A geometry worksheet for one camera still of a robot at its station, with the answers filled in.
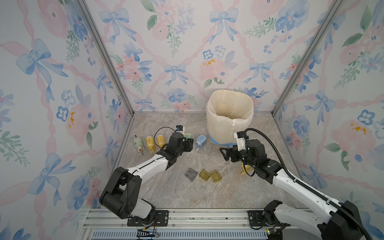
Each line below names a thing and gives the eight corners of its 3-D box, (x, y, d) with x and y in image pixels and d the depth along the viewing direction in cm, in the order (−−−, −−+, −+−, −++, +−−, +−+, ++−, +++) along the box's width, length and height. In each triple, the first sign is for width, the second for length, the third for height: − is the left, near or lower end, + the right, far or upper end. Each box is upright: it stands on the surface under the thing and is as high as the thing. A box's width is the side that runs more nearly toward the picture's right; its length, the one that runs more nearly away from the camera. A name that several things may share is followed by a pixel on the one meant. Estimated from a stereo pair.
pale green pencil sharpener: (139, 155, 98) (135, 149, 91) (136, 145, 102) (132, 139, 96) (146, 152, 99) (143, 146, 93) (143, 143, 104) (140, 136, 98)
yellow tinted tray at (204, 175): (198, 175, 90) (198, 174, 88) (202, 169, 92) (203, 168, 91) (206, 181, 88) (206, 180, 86) (210, 175, 90) (211, 174, 88)
